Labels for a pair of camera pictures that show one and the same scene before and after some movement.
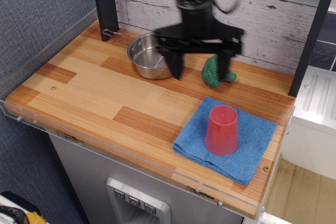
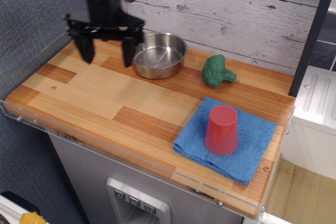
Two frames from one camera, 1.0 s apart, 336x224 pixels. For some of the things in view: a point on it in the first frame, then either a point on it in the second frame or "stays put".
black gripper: x=198 y=32 → x=105 y=20
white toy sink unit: x=310 y=139 stays put
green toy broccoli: x=210 y=73 stays put
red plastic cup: x=221 y=137 stays put
